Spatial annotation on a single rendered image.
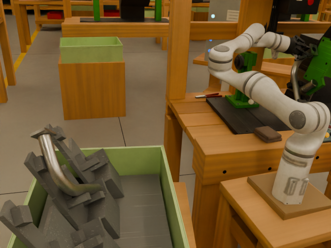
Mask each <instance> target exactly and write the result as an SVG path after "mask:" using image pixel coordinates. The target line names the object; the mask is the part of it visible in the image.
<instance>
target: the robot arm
mask: <svg viewBox="0 0 331 248"><path fill-rule="evenodd" d="M300 41H301V42H300ZM251 47H267V48H270V49H271V57H272V59H277V58H278V54H279V52H282V53H285V54H291V55H292V56H294V57H295V59H294V61H300V60H303V59H305V58H306V57H307V58H311V57H312V56H313V55H312V54H310V53H308V52H305V51H304V50H308V49H310V47H309V46H307V45H306V44H305V41H304V40H303V39H301V38H300V37H299V36H297V35H295V36H294V37H292V38H291V37H288V36H285V35H281V34H276V33H273V32H270V31H269V32H267V33H265V28H264V26H263V25H262V24H259V23H254V24H252V25H251V26H250V27H249V28H248V29H247V30H246V31H245V32H244V33H243V34H241V35H240V36H238V37H237V38H235V39H233V40H231V41H228V42H225V43H222V44H219V45H217V46H215V47H213V48H212V49H211V50H210V51H209V57H208V71H209V73H210V74H211V75H213V76H214V77H216V78H218V79H220V80H222V81H224V82H226V83H228V84H230V85H231V86H233V87H235V88H236V89H238V90H239V91H241V92H242V93H244V94H245V95H246V96H247V97H249V98H250V99H252V100H253V101H255V102H257V103H258V104H260V105H261V106H262V107H264V108H265V109H267V110H269V111H270V112H271V113H273V114H274V115H275V116H276V117H278V118H279V119H280V120H281V121H282V122H283V123H284V124H286V125H287V126H288V127H289V128H290V129H292V130H293V131H295V132H294V134H293V135H292V136H290V137H289V138H288V139H287V140H286V143H285V146H284V150H283V153H282V156H281V160H280V163H279V167H278V170H277V174H276V177H275V181H274V185H273V188H272V195H273V196H274V198H276V199H277V200H279V201H280V202H282V203H283V204H284V205H293V204H301V203H302V200H303V197H304V194H305V191H306V188H307V185H308V182H309V179H308V175H309V172H310V169H311V165H312V163H313V160H314V157H315V154H316V152H317V150H318V149H319V148H320V146H321V144H322V142H323V140H324V137H325V135H326V132H327V130H328V127H329V124H330V119H331V115H330V111H329V109H328V107H327V106H326V105H325V104H323V103H321V102H317V101H313V102H306V103H300V102H297V101H295V100H293V99H291V98H289V97H287V96H286V95H284V94H283V93H282V92H281V91H280V89H279V88H278V86H277V84H276V83H275V82H274V81H273V80H272V79H271V78H269V77H267V76H266V75H264V74H262V73H260V72H258V71H247V72H243V73H237V72H235V71H233V70H232V59H233V53H234V52H235V53H238V54H241V53H244V52H246V51H247V50H248V49H249V48H251Z"/></svg>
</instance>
